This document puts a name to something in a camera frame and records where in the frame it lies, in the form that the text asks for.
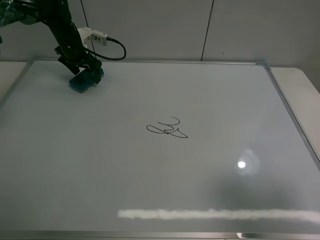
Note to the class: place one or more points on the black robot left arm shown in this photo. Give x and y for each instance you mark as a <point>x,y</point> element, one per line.
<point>55,14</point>

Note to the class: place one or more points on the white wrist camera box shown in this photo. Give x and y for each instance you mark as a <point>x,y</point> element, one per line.
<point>91,35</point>

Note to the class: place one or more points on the blue whiteboard eraser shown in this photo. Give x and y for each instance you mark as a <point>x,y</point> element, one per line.
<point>81,83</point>

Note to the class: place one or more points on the white whiteboard with aluminium frame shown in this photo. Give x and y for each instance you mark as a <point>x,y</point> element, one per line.
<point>157,150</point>

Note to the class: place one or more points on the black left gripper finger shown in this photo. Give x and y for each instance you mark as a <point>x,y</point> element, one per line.
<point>72,67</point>
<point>94,71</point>

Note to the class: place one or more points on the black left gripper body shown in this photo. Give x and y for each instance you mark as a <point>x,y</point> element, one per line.
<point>78,56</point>

